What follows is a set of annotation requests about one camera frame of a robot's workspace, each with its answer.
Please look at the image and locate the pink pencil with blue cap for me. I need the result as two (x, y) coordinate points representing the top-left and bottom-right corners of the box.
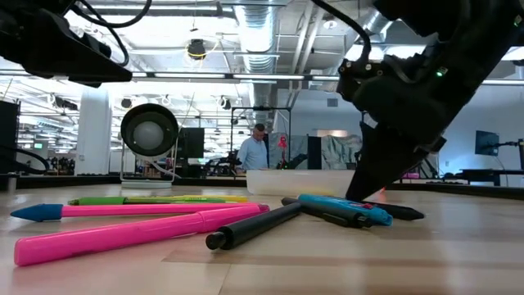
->
(10, 202), (263, 223)

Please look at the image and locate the black square monitor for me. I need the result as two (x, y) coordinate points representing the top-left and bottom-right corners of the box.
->
(178, 127), (206, 160)

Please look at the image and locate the green marker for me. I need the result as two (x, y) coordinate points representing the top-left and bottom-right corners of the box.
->
(67, 196), (230, 207)

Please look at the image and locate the black metal table frame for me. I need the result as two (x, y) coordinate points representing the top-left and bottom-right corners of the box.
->
(0, 70), (524, 202)

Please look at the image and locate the black background station frame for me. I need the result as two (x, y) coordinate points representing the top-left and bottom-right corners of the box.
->
(230, 105), (292, 170)

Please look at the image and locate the person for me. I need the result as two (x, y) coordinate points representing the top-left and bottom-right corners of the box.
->
(236, 123), (270, 171)

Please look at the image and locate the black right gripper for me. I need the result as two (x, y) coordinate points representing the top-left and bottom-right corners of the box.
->
(335, 48), (464, 202)

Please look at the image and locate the yellow highlighter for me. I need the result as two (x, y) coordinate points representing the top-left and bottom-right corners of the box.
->
(130, 194), (250, 204)

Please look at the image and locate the dark background desk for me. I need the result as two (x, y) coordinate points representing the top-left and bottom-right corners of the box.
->
(458, 167), (524, 186)

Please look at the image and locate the black overhead camera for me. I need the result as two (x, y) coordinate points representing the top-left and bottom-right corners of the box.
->
(187, 38), (207, 61)

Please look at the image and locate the pink highlighter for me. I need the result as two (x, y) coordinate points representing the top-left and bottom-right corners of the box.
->
(13, 203), (271, 268)

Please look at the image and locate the clear box with orange lid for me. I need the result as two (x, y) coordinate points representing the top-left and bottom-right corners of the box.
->
(246, 169), (388, 198)

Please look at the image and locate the blue pen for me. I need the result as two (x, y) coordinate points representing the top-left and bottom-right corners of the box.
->
(297, 193), (394, 228)

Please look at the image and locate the black upright panel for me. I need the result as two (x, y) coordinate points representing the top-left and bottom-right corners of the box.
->
(306, 135), (323, 170)

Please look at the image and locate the black pen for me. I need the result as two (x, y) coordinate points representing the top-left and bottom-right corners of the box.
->
(205, 201), (305, 252)
(359, 199), (427, 222)
(280, 197), (373, 229)

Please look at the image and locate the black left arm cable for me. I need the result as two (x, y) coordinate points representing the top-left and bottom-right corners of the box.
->
(67, 0), (153, 67)

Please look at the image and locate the red figure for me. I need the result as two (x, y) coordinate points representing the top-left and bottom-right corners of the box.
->
(277, 135), (288, 169)

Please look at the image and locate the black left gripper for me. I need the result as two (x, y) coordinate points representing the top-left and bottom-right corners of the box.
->
(0, 0), (133, 89)

